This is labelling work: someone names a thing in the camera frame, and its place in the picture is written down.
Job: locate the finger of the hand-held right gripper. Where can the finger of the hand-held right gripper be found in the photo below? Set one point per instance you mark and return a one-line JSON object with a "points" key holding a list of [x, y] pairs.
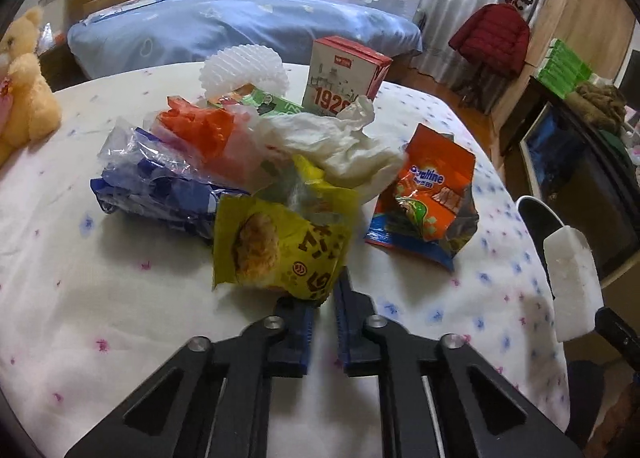
{"points": [[617, 333]]}

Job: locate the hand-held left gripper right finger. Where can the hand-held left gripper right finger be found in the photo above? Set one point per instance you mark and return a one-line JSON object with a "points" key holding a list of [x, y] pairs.
{"points": [[342, 328]]}

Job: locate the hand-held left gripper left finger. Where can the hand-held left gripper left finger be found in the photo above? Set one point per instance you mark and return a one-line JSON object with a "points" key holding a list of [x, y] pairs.
{"points": [[295, 338]]}

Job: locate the white foam block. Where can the white foam block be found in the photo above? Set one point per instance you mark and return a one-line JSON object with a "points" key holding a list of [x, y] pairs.
{"points": [[572, 283]]}

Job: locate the yellow snack packet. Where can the yellow snack packet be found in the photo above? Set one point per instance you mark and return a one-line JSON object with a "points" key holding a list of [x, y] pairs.
{"points": [[280, 238]]}

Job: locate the black trash bin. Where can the black trash bin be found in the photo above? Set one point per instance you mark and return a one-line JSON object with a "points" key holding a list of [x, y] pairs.
{"points": [[537, 218]]}

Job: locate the white tissue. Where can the white tissue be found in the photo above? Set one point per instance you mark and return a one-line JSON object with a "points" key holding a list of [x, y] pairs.
{"points": [[340, 142]]}

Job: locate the green snack packet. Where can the green snack packet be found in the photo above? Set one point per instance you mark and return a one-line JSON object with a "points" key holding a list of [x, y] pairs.
{"points": [[280, 105]]}

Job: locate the red and white carton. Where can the red and white carton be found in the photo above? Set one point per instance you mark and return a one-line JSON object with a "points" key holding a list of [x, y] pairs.
{"points": [[340, 72]]}

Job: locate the dark glass cabinet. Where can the dark glass cabinet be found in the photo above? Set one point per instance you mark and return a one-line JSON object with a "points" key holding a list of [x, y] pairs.
{"points": [[575, 177]]}

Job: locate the orange snack packet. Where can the orange snack packet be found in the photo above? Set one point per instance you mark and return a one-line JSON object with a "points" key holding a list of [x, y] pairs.
{"points": [[425, 188]]}

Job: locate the white floral tablecloth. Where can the white floral tablecloth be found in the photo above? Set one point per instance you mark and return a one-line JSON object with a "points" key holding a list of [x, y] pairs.
{"points": [[100, 313]]}

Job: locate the blue and white plastic wrapper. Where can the blue and white plastic wrapper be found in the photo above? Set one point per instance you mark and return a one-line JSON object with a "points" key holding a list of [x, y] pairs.
{"points": [[150, 188]]}

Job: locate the orange plastic bag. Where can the orange plastic bag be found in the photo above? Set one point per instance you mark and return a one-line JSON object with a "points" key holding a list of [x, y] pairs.
{"points": [[200, 132]]}

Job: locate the brown fluffy cloth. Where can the brown fluffy cloth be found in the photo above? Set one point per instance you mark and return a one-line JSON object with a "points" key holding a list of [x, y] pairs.
{"points": [[597, 105]]}

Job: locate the stack of green boxes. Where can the stack of green boxes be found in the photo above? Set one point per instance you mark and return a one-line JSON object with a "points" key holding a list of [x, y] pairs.
{"points": [[562, 67]]}

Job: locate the white foam fruit net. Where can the white foam fruit net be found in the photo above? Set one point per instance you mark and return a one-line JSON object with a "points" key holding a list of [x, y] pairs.
{"points": [[240, 67]]}

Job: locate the bed with blue duvet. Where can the bed with blue duvet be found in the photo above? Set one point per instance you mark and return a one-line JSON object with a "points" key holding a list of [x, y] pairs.
{"points": [[225, 27]]}

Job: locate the red padded jacket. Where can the red padded jacket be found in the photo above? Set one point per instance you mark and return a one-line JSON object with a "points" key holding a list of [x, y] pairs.
{"points": [[492, 37]]}

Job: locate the dark wooden nightstand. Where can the dark wooden nightstand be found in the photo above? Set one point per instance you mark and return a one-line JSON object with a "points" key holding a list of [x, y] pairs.
{"points": [[60, 67]]}

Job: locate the yellow teddy bear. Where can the yellow teddy bear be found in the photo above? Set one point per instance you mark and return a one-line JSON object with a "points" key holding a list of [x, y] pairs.
{"points": [[25, 87]]}

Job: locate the clutter on nightstand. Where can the clutter on nightstand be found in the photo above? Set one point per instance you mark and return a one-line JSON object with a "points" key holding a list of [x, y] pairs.
{"points": [[50, 37]]}

